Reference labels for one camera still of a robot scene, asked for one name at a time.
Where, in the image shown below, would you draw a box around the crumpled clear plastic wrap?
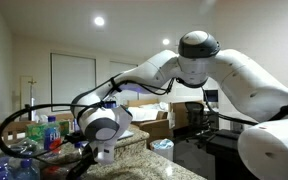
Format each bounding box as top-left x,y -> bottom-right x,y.
2,138 -> 42,158

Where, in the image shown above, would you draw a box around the small dark screen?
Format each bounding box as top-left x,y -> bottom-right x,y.
203,89 -> 219,103

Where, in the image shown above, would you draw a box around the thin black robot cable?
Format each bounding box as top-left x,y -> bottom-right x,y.
0,75 -> 178,160

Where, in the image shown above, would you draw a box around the white foam packing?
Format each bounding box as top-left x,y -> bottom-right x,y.
128,102 -> 170,122

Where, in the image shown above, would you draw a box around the black velcro strap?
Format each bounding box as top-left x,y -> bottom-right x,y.
109,77 -> 123,94
268,94 -> 288,122

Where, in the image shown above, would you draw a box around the white trash bin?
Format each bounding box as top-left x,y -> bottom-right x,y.
149,138 -> 175,162

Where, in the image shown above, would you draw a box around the plastic-wrapped water bottle pack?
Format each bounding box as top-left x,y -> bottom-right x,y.
0,155 -> 41,180

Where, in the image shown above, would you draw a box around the wooden chair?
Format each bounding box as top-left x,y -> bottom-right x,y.
0,120 -> 36,145

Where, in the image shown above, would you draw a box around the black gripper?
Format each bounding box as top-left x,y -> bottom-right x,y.
65,143 -> 99,180

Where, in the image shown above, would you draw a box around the brown cardboard box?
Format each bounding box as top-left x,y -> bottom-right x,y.
168,100 -> 205,131
126,98 -> 172,138

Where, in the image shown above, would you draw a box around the black office chair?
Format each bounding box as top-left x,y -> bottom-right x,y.
183,101 -> 215,149

